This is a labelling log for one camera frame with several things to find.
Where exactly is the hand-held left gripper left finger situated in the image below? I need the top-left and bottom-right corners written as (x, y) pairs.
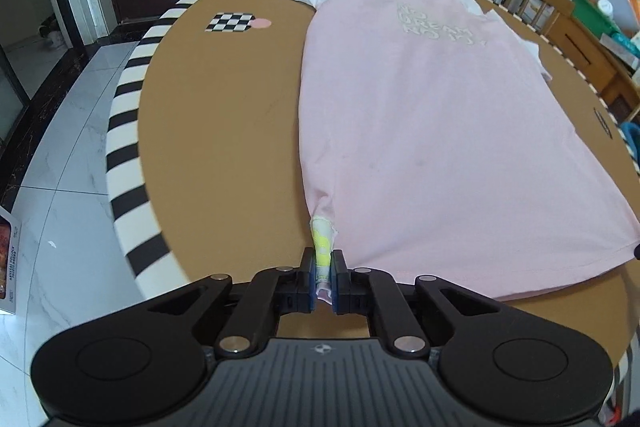
top-left (145, 248), bottom-right (317, 354)

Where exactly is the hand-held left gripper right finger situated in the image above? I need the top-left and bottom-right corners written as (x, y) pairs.
top-left (334, 250), bottom-right (503, 354)

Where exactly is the pink t-shirt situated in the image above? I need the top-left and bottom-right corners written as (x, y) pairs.
top-left (262, 0), bottom-right (640, 306)

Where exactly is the black white checkerboard marker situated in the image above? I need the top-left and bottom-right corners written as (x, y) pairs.
top-left (205, 12), bottom-right (256, 34)

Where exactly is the small black label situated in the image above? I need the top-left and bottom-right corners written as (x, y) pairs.
top-left (593, 108), bottom-right (613, 140)

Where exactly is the wooden side table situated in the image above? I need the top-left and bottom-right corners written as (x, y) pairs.
top-left (545, 14), bottom-right (640, 110)

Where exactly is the pair of shoes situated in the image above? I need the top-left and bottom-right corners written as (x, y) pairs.
top-left (39, 13), bottom-right (66, 48)

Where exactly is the green plastic bin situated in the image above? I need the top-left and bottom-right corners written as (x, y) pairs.
top-left (569, 0), bottom-right (626, 38)

